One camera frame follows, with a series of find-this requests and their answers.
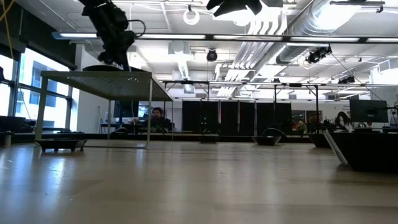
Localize black ceiling spotlight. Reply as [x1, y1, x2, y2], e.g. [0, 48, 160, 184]
[306, 45, 333, 65]

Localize silver ventilation duct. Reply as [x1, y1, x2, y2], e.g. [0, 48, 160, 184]
[275, 0, 364, 66]

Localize small black square plate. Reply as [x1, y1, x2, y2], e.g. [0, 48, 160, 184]
[35, 138, 88, 153]

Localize black wavy square plate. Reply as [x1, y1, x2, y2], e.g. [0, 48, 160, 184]
[307, 133, 331, 149]
[323, 131, 398, 174]

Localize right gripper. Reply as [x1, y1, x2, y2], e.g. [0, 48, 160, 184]
[206, 0, 284, 17]

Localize black rounded glossy plate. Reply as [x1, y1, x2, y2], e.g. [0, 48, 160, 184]
[251, 135, 283, 147]

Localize pale green perforated shelf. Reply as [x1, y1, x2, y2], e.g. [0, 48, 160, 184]
[34, 70, 174, 149]

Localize long ceiling light strip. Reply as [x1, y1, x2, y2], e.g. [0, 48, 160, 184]
[51, 32, 398, 44]

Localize person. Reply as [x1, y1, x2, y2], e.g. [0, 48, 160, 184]
[334, 111, 355, 133]
[148, 106, 172, 134]

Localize black partition panels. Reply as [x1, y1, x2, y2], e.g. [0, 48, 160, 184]
[182, 100, 293, 136]

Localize black aluminium table frame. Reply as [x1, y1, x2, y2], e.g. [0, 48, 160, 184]
[0, 132, 312, 144]

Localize white ring lamp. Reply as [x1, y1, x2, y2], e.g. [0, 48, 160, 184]
[182, 8, 201, 26]

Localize black metal frame stand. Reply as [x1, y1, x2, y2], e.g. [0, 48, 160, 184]
[161, 79, 320, 136]

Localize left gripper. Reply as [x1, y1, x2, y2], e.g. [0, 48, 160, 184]
[96, 28, 137, 72]

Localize black looped cable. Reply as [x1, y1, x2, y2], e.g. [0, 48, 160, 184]
[127, 19, 147, 39]

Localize black computer monitor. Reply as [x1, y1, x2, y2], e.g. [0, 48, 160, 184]
[113, 100, 140, 119]
[349, 99, 389, 124]

